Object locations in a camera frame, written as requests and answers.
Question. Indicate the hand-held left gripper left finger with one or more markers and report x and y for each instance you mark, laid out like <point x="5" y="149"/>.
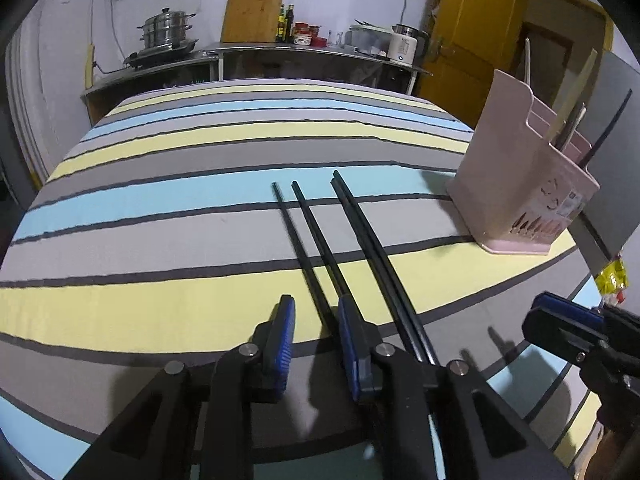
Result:
<point x="282" y="340"/>

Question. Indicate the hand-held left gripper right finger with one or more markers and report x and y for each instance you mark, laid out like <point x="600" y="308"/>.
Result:
<point x="350" y="345"/>

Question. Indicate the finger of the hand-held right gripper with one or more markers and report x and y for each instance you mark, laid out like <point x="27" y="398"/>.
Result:
<point x="555" y="334"/>
<point x="567" y="306"/>

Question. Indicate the black chopstick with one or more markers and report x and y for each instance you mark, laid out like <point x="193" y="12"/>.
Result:
<point x="300" y="246"/>
<point x="372" y="260"/>
<point x="320" y="244"/>
<point x="607" y="127"/>
<point x="382" y="260"/>

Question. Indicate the pink plastic utensil basket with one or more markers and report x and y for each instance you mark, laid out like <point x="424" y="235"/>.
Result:
<point x="500" y="185"/>

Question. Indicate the metal chopstick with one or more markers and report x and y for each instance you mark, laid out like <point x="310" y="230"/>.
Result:
<point x="573" y="125"/>

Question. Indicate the cream wooden chopstick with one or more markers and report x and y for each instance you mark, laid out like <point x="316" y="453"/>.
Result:
<point x="575" y="92"/>
<point x="527" y="60"/>

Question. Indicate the person's right forearm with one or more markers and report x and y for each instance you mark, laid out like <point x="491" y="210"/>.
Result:
<point x="614" y="455"/>

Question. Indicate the yellow snack packet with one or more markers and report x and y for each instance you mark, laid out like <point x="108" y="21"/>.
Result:
<point x="612" y="277"/>

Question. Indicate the striped tablecloth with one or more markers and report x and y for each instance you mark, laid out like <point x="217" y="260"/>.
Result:
<point x="175" y="240"/>

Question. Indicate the steel kitchen counter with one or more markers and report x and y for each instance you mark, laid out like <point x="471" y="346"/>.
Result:
<point x="300" y="55"/>

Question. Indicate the yellow wooden door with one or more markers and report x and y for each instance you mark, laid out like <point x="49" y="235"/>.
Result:
<point x="475" y="35"/>

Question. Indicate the red lid jar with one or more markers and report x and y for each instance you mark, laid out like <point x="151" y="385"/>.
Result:
<point x="318" y="40"/>

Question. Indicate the white electric kettle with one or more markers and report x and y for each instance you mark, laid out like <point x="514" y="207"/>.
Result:
<point x="404" y="46"/>

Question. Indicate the clear drinking glass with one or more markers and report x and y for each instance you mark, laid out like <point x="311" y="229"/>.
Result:
<point x="335" y="40"/>

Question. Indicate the grey dish container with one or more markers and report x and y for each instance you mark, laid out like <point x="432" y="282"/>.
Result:
<point x="367" y="40"/>

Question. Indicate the induction stove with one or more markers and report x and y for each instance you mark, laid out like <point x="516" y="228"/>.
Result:
<point x="160" y="56"/>

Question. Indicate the yellow oil bottle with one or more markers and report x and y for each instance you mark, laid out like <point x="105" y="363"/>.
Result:
<point x="281" y="26"/>

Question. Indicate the dark sauce bottle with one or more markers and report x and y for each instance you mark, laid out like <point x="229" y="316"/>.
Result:
<point x="290" y="25"/>

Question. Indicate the wooden cutting board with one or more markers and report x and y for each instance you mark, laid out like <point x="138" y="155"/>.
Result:
<point x="252" y="12"/>

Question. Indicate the steel steamer pot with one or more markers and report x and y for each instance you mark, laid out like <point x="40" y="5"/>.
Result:
<point x="166" y="30"/>

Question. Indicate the yellowed power strip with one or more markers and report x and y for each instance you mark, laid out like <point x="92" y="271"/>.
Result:
<point x="90" y="67"/>

